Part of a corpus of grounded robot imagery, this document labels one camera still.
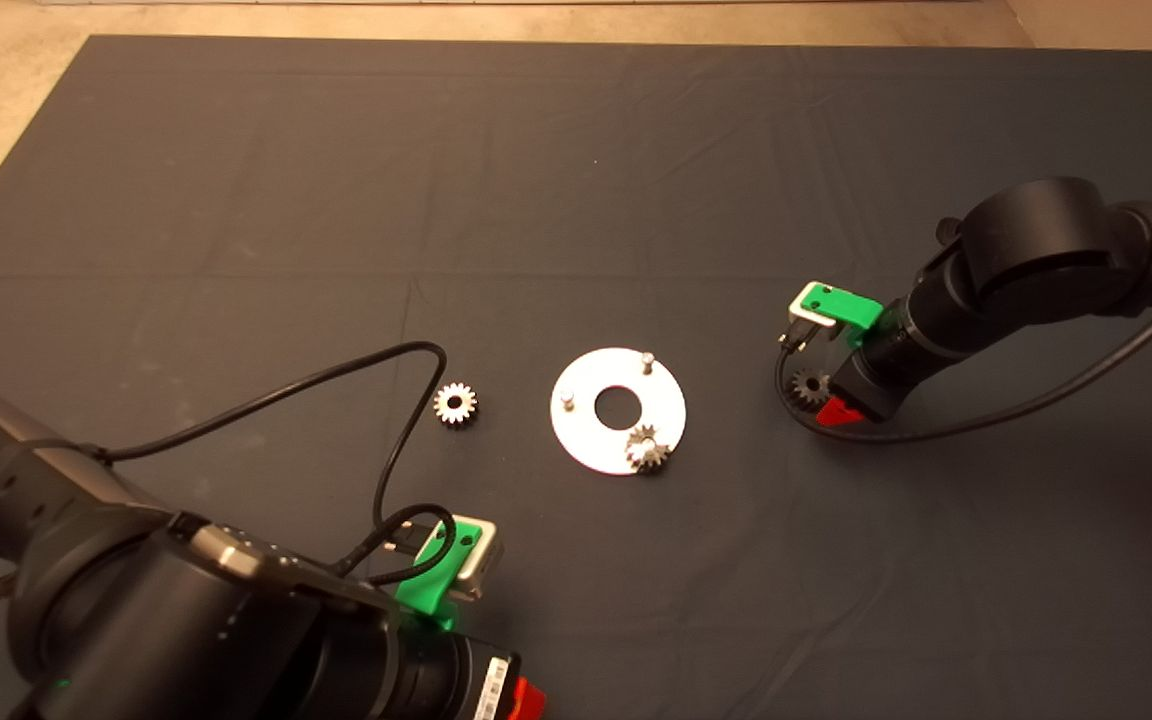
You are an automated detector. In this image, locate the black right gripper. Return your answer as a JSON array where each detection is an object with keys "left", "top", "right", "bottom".
[{"left": 816, "top": 330, "right": 922, "bottom": 429}]

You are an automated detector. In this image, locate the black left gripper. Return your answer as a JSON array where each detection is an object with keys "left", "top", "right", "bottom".
[{"left": 394, "top": 632, "right": 547, "bottom": 720}]

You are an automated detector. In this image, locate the shiny steel planetary gear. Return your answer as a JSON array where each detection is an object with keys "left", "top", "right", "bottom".
[{"left": 433, "top": 383, "right": 479, "bottom": 428}]

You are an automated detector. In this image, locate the dark steel planetary gear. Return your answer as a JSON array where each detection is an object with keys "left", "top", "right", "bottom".
[
  {"left": 626, "top": 424, "right": 674, "bottom": 475},
  {"left": 791, "top": 368, "right": 834, "bottom": 412}
]

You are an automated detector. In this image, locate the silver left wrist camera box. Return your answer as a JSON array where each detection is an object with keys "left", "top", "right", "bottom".
[{"left": 441, "top": 517, "right": 505, "bottom": 603}]

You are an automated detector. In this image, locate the dark grey table cloth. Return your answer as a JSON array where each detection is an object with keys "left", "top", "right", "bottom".
[{"left": 0, "top": 36, "right": 1152, "bottom": 720}]

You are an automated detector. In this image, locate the green right camera mount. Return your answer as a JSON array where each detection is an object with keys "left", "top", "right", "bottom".
[{"left": 798, "top": 282, "right": 884, "bottom": 346}]

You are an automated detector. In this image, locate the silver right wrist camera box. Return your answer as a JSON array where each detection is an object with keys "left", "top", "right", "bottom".
[{"left": 786, "top": 290, "right": 837, "bottom": 346}]

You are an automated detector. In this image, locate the green left camera mount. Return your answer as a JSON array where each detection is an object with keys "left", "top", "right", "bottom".
[{"left": 394, "top": 515, "right": 485, "bottom": 631}]

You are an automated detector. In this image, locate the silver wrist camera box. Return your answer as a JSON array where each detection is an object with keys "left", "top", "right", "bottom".
[
  {"left": 441, "top": 517, "right": 505, "bottom": 603},
  {"left": 786, "top": 290, "right": 837, "bottom": 346}
]

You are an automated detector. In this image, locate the round metal carrier plate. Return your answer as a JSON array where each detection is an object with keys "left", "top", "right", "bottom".
[{"left": 550, "top": 347, "right": 688, "bottom": 477}]

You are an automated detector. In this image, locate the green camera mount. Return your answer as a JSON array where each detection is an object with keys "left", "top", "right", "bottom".
[
  {"left": 394, "top": 515, "right": 485, "bottom": 631},
  {"left": 798, "top": 282, "right": 884, "bottom": 346}
]

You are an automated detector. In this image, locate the black left camera cable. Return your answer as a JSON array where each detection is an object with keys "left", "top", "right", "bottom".
[{"left": 91, "top": 341, "right": 459, "bottom": 587}]

